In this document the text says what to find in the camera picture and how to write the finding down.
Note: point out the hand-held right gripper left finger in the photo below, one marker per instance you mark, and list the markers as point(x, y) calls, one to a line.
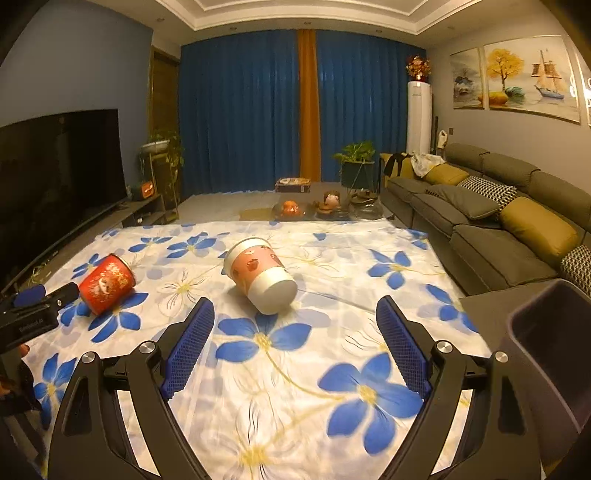
point(189, 344)

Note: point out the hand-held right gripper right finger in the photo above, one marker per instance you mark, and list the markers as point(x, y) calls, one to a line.
point(401, 344)

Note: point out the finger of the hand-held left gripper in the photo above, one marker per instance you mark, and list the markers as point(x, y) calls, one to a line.
point(30, 296)
point(64, 295)

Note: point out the red gold paper cup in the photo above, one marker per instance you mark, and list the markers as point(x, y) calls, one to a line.
point(106, 284)

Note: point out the orange printed paper cup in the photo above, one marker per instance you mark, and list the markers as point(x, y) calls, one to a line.
point(258, 277)

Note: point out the grey plastic bin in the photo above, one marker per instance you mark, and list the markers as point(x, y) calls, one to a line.
point(545, 346)

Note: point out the person's left hand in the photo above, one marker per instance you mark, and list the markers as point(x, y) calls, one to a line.
point(23, 350)

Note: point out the blue floral bedsheet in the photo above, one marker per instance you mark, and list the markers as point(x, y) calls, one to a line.
point(323, 295)

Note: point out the black flat television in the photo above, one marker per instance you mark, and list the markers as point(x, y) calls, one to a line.
point(55, 184)

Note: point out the grey television cabinet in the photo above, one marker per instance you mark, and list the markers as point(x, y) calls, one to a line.
point(143, 210)

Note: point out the grey sectional sofa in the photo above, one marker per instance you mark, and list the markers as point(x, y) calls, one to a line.
point(489, 244)

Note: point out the tea tray set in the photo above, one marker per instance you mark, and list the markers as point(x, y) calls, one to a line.
point(364, 203)

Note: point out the wooden plant stand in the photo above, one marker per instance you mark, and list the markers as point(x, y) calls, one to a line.
point(161, 184)

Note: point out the dark coffee table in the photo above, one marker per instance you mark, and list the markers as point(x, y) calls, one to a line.
point(258, 213)

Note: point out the flat grey cushion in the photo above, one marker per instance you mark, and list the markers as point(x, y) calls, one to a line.
point(466, 201)

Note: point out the small pig figurine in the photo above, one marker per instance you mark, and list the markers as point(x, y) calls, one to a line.
point(331, 201)

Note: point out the orange fruit ornament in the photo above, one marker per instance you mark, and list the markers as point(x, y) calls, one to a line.
point(291, 206)

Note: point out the small yellow cushion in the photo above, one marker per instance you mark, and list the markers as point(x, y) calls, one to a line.
point(445, 174)

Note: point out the trailing potted plant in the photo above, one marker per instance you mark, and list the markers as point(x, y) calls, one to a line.
point(159, 145)

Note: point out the black white patterned cushion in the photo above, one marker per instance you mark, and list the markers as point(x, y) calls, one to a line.
point(577, 267)
point(489, 187)

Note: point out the black cloth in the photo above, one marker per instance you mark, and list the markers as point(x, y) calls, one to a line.
point(395, 164)

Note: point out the large yellow cushion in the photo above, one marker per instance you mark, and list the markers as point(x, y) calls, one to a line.
point(540, 226)

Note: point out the white cloth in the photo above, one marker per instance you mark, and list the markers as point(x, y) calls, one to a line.
point(427, 162)

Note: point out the flat printed box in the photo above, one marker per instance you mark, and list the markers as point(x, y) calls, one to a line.
point(292, 183)

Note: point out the green potted plant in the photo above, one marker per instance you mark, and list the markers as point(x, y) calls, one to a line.
point(355, 159)

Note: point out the white hanging bag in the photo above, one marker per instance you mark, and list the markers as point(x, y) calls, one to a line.
point(442, 138)

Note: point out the brown wooden door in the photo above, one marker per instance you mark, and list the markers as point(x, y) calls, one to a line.
point(164, 101)

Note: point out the white standing air conditioner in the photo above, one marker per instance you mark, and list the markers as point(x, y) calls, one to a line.
point(419, 117)

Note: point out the blue curtain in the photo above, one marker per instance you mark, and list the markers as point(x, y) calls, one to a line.
point(364, 101)
point(240, 110)

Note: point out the orange curtain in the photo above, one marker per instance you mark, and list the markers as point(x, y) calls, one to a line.
point(308, 106)

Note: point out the small framed landscape painting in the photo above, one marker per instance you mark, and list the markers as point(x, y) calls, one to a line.
point(467, 81)

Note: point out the red gold flower ornament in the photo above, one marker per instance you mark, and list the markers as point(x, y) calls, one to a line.
point(418, 68)

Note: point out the framed tree and ship painting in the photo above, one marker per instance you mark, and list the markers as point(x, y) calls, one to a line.
point(531, 78)

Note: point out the framed pale abstract painting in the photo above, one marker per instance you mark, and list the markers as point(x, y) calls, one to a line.
point(585, 94)

